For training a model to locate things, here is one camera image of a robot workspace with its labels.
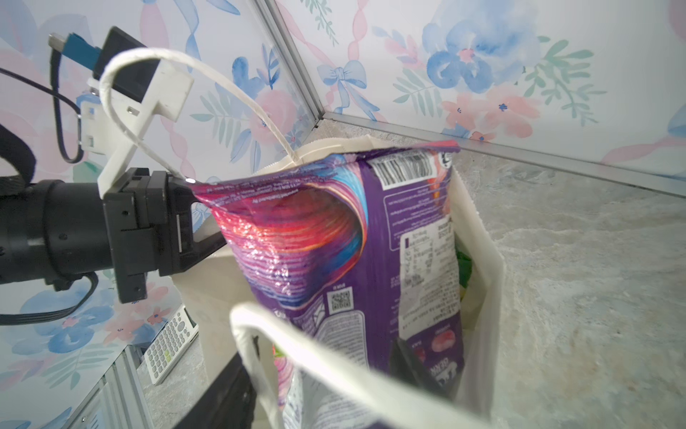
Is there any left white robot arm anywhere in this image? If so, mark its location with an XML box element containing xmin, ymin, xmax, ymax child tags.
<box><xmin>1</xmin><ymin>128</ymin><xmax>226</xmax><ymax>303</ymax></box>

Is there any white calculator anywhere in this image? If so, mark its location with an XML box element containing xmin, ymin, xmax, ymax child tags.
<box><xmin>143</xmin><ymin>305</ymin><xmax>198</xmax><ymax>385</ymax></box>

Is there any white printed paper bag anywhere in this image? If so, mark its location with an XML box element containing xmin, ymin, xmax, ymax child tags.
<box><xmin>98</xmin><ymin>46</ymin><xmax>506</xmax><ymax>429</ymax></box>

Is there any purple Fox's candy packet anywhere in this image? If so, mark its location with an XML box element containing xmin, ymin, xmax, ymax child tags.
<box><xmin>193</xmin><ymin>140</ymin><xmax>464</xmax><ymax>396</ymax></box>

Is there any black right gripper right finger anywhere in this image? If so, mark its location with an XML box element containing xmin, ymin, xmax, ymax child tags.
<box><xmin>389</xmin><ymin>339</ymin><xmax>448</xmax><ymax>399</ymax></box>

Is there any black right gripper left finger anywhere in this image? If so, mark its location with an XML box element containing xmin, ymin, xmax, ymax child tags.
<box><xmin>174</xmin><ymin>354</ymin><xmax>257</xmax><ymax>429</ymax></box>

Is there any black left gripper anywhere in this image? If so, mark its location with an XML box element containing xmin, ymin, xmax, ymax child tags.
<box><xmin>103</xmin><ymin>168</ymin><xmax>226</xmax><ymax>304</ymax></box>

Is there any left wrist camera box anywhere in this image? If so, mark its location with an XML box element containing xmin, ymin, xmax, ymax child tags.
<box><xmin>48</xmin><ymin>27</ymin><xmax>194</xmax><ymax>197</ymax></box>

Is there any green Fox's spring tea packet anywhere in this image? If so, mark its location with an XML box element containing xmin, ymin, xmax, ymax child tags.
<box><xmin>456</xmin><ymin>248</ymin><xmax>473</xmax><ymax>289</ymax></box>

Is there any aluminium frame corner post left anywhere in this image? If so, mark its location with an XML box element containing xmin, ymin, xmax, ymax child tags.
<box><xmin>253</xmin><ymin>0</ymin><xmax>325</xmax><ymax>124</ymax></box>

